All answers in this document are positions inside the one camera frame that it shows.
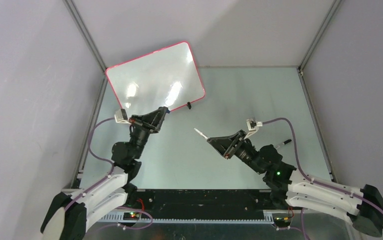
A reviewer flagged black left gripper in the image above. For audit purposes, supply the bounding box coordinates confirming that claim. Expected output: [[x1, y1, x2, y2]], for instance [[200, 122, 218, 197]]
[[128, 107, 168, 160]]

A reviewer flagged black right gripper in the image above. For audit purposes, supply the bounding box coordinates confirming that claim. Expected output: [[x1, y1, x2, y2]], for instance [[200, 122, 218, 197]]
[[208, 129, 265, 175]]

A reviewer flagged white whiteboard marker pen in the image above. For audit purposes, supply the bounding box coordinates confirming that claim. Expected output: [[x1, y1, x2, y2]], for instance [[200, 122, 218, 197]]
[[194, 128, 208, 140]]

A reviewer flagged pink-framed whiteboard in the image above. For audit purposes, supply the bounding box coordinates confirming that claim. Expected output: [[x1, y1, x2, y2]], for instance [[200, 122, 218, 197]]
[[105, 41, 206, 115]]

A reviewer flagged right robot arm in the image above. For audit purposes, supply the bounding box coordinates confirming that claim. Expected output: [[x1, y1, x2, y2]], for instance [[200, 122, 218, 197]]
[[206, 130, 383, 238]]

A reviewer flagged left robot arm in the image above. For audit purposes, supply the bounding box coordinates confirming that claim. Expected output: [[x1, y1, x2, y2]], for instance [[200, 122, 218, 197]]
[[40, 106, 170, 240]]

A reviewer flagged black marker pen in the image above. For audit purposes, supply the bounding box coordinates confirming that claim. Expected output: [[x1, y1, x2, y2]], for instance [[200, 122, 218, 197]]
[[275, 139, 292, 150]]

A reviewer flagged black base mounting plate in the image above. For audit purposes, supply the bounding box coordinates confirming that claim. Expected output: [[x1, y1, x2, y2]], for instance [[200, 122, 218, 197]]
[[125, 189, 289, 221]]

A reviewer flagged right controller board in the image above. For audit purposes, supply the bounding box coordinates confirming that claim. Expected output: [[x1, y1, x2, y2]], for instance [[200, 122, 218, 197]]
[[272, 216, 294, 230]]

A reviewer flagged controller board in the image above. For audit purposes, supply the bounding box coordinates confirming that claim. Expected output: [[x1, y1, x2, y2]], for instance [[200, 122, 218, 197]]
[[123, 212, 141, 221], [272, 216, 294, 230]]

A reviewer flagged left controller board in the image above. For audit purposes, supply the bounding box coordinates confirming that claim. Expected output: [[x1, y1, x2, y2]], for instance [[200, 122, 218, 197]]
[[123, 212, 141, 221]]

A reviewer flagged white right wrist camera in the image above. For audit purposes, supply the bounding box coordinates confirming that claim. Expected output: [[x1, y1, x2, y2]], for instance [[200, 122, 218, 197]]
[[244, 118, 263, 139]]

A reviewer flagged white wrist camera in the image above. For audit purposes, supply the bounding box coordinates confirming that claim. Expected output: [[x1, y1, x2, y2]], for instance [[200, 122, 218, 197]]
[[114, 108, 129, 124], [244, 118, 263, 139]]

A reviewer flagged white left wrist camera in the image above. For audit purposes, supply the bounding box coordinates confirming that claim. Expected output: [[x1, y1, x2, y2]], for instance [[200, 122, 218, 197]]
[[114, 108, 129, 124]]

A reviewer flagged aluminium frame rail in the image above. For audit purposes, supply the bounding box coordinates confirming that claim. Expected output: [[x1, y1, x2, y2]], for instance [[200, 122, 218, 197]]
[[55, 188, 355, 229]]

